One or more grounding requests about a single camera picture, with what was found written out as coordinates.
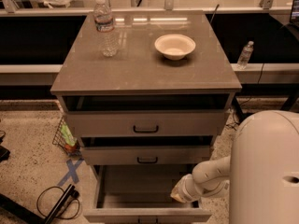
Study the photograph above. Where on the small water bottle on ledge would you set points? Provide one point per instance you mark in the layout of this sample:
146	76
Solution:
245	55

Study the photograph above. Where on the grey top drawer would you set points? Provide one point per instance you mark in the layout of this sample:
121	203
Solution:
123	124

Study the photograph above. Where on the black table leg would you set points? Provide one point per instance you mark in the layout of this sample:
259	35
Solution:
238	110

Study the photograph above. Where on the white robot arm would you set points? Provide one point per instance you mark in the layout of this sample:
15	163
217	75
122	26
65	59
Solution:
260	175

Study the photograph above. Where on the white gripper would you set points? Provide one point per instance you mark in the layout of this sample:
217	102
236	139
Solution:
186	188

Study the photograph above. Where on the clear water bottle on cabinet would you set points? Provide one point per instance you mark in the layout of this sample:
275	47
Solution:
104	24

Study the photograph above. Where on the wire mesh basket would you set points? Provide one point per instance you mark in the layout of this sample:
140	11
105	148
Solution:
64	139

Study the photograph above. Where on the grey bottom drawer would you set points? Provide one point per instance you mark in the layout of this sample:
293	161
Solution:
140	194

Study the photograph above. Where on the white paper bowl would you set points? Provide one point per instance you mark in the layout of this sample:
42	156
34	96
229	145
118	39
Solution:
175	47

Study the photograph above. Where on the grey drawer cabinet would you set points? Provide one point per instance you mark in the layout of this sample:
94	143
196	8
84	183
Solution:
140	79

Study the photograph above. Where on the grey middle drawer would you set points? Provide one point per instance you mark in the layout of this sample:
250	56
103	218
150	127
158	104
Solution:
145	155

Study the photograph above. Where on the grey drawer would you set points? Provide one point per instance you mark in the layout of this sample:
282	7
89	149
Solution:
140	194
145	155
123	124

